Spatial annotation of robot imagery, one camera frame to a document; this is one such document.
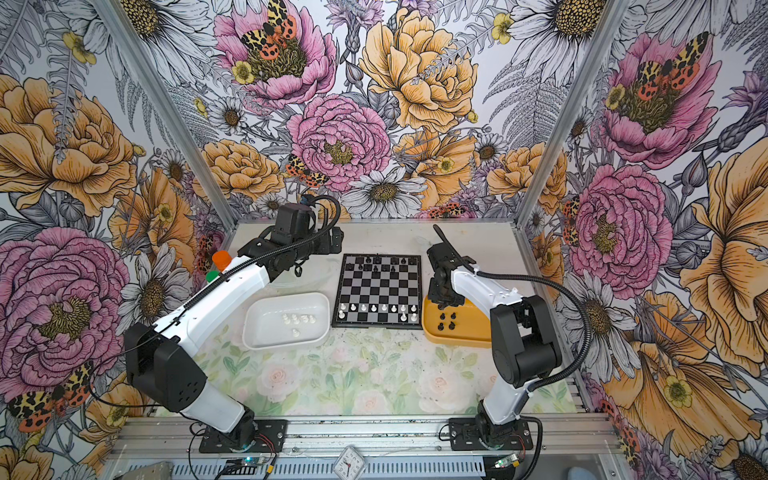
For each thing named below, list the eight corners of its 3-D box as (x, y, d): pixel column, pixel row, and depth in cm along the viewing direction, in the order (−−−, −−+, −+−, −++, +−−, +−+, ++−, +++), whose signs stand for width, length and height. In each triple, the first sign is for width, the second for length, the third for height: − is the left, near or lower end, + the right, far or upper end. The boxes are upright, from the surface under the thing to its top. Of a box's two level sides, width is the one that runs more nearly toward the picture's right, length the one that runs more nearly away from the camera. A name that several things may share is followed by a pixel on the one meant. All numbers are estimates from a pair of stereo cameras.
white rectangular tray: (240, 353, 89) (233, 345, 85) (258, 301, 101) (251, 292, 96) (327, 354, 90) (324, 346, 85) (334, 301, 101) (332, 292, 96)
